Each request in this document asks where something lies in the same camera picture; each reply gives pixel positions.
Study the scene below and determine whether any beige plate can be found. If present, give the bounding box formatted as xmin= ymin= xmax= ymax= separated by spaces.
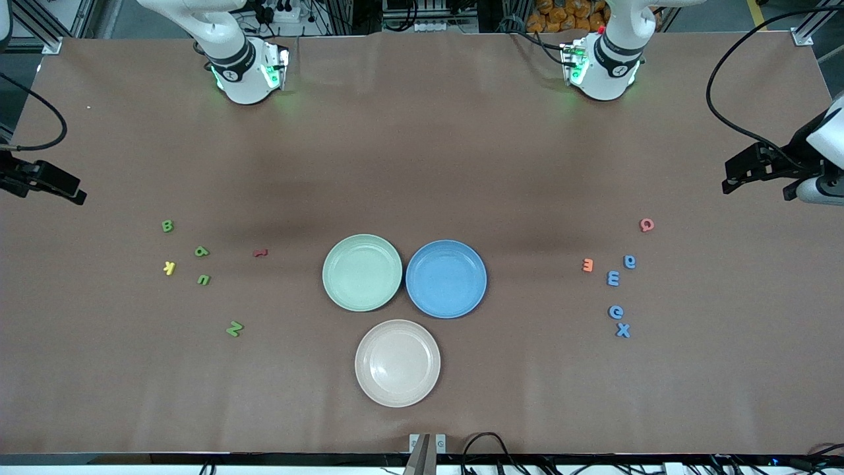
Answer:
xmin=354 ymin=319 xmax=442 ymax=408

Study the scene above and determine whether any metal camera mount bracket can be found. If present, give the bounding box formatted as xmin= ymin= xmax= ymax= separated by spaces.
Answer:
xmin=405 ymin=433 xmax=448 ymax=475

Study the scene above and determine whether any black left arm base cable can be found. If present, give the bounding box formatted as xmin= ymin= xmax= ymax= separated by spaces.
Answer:
xmin=500 ymin=16 xmax=572 ymax=67

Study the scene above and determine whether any orange objects pile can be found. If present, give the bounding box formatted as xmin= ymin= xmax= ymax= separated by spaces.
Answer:
xmin=526 ymin=0 xmax=611 ymax=34

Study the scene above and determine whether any pale green plate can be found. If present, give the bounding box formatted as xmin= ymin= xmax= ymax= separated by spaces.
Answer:
xmin=322 ymin=234 xmax=404 ymax=313

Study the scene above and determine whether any aluminium frame profile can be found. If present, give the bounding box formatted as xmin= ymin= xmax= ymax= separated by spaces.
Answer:
xmin=790 ymin=0 xmax=844 ymax=47
xmin=12 ymin=0 xmax=100 ymax=55

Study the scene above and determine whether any brown table cover sheet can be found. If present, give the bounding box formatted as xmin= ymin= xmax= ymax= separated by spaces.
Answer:
xmin=0 ymin=32 xmax=844 ymax=457

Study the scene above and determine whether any black looped cable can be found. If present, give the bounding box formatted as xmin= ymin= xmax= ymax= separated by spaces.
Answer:
xmin=460 ymin=432 xmax=528 ymax=475

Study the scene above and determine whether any black cable bundle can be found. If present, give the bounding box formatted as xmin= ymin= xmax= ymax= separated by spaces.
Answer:
xmin=709 ymin=443 xmax=844 ymax=475

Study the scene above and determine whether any blue plate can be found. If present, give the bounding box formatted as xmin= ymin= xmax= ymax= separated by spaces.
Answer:
xmin=405 ymin=239 xmax=489 ymax=320

